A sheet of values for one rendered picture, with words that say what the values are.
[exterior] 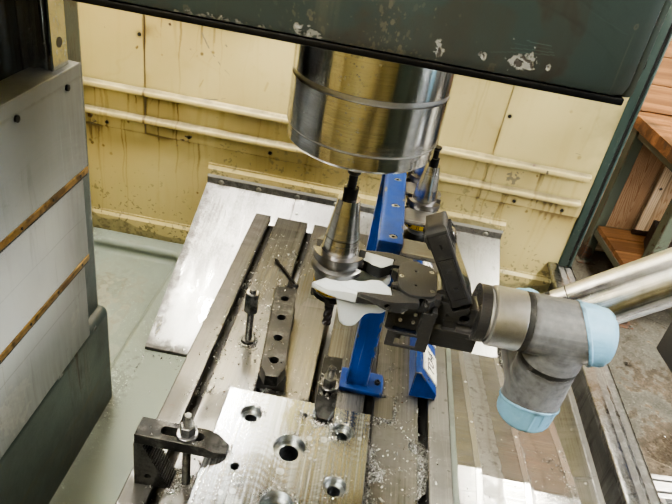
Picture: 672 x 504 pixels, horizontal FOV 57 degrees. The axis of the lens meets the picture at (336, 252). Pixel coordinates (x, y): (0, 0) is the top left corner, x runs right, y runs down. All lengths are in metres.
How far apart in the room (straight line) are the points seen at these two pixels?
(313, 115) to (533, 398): 0.45
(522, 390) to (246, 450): 0.40
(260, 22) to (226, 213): 1.33
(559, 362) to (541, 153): 1.07
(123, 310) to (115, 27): 0.76
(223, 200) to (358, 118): 1.30
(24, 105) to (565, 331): 0.71
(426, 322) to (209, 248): 1.09
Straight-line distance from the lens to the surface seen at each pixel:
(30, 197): 0.93
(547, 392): 0.82
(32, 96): 0.90
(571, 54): 0.52
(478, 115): 1.72
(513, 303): 0.75
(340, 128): 0.58
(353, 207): 0.68
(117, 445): 1.43
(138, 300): 1.84
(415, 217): 1.08
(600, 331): 0.78
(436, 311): 0.73
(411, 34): 0.50
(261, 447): 0.94
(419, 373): 1.15
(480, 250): 1.84
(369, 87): 0.56
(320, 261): 0.71
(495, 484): 1.30
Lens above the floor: 1.72
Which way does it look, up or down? 32 degrees down
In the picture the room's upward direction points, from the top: 11 degrees clockwise
